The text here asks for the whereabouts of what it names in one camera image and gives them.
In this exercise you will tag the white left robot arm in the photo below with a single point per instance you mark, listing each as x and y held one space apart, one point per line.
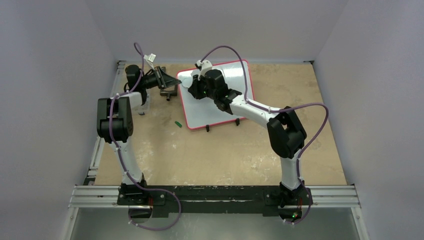
115 125

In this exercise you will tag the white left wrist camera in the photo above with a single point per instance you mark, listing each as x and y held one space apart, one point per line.
149 59

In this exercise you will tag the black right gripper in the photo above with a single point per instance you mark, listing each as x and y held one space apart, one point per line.
195 89

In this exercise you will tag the aluminium frame rail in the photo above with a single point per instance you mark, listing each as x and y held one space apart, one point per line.
197 143

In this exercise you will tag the clear plastic screw box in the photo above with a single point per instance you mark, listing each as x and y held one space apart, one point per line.
145 108

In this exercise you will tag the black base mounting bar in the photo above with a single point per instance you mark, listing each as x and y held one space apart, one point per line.
265 200

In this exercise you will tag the green marker cap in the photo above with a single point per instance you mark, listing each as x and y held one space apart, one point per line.
178 124

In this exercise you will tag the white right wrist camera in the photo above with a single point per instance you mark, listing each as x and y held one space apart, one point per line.
203 66

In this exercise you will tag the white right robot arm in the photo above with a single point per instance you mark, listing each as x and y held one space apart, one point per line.
286 133

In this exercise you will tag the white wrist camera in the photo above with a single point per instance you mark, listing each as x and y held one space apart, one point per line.
149 59
203 66

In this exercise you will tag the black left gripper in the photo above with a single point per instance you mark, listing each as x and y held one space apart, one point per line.
163 80

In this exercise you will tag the dark metal pipe bracket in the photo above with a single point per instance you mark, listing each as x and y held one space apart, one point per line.
168 92

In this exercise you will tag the white green whiteboard marker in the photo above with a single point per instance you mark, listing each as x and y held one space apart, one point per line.
186 84

